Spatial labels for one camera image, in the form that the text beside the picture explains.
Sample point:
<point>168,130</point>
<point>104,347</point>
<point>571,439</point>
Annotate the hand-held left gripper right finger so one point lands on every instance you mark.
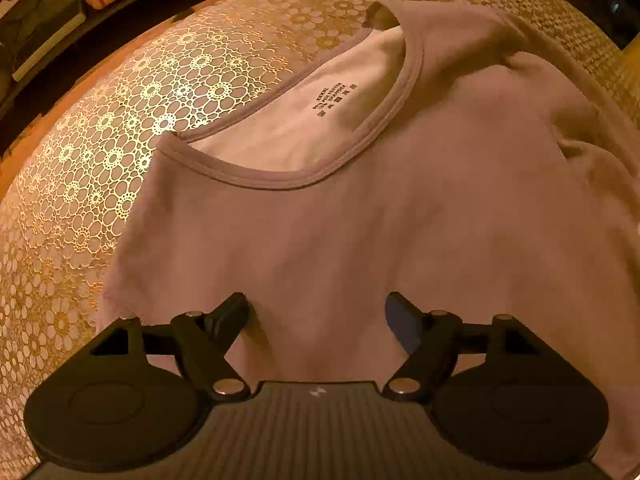
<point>405,320</point>

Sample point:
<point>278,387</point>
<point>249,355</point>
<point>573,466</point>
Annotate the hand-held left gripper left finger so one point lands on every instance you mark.
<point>232,312</point>

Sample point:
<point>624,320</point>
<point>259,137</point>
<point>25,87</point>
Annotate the lilac shirt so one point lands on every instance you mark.
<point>350,210</point>

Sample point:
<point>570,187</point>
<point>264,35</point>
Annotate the gold floral lace tablecloth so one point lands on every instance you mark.
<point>100,160</point>

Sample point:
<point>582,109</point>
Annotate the yellow chair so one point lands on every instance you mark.
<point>632,52</point>

